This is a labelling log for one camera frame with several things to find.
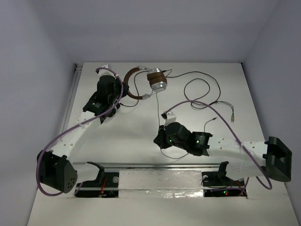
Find brown silver headphones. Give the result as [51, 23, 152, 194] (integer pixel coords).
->
[123, 66, 167, 93]

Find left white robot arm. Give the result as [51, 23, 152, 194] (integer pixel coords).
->
[36, 74, 128, 197]

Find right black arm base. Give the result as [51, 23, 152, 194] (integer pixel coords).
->
[201, 171, 247, 197]

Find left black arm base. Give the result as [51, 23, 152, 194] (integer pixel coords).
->
[75, 172, 119, 198]

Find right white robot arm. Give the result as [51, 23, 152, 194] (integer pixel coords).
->
[153, 122, 292, 185]

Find white black headphones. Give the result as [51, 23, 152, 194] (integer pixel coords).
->
[107, 104, 120, 118]

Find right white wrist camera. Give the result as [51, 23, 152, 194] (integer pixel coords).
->
[161, 112, 176, 126]

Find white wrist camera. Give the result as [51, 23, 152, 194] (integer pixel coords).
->
[95, 64, 112, 77]
[161, 112, 176, 126]

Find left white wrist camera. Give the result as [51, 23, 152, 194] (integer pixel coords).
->
[95, 64, 112, 77]

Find aluminium left rail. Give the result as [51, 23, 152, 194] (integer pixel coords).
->
[58, 63, 84, 135]

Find aluminium rail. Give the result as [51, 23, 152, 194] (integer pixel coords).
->
[72, 161, 273, 170]
[58, 63, 84, 135]

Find aluminium front rail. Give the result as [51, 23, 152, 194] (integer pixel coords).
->
[72, 161, 273, 170]

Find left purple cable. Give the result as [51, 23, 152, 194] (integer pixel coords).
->
[35, 67, 125, 196]

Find purple cable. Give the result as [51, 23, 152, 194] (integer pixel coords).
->
[35, 67, 125, 196]
[164, 100, 273, 190]

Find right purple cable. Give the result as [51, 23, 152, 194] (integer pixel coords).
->
[164, 100, 273, 190]

